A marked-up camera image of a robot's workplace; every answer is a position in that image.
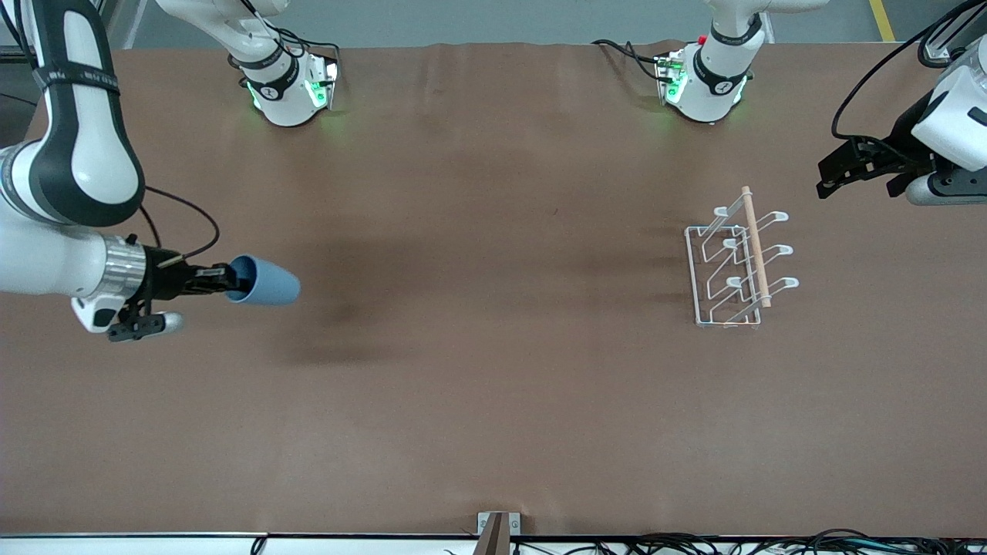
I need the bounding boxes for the blue plastic cup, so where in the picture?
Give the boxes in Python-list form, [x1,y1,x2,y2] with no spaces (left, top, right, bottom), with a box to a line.
[226,255,301,306]

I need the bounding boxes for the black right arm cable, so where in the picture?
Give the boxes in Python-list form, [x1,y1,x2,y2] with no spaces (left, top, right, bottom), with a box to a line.
[141,185,221,264]

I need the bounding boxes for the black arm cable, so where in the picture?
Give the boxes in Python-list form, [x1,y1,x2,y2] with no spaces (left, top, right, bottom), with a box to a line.
[830,0,987,144]
[141,185,221,264]

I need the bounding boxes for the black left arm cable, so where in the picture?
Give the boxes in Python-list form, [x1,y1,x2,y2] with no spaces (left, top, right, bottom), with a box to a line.
[830,0,987,144]

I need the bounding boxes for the white wire cup rack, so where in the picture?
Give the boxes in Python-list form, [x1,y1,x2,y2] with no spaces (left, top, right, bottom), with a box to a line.
[685,186,800,330]

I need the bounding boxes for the black base power cable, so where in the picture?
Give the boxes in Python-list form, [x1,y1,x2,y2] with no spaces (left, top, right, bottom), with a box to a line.
[591,39,665,82]

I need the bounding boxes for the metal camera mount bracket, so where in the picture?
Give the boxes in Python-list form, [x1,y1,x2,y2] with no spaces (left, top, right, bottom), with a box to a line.
[474,512,521,555]

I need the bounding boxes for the black cable bundle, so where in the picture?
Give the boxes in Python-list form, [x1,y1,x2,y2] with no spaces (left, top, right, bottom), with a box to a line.
[509,529,987,555]

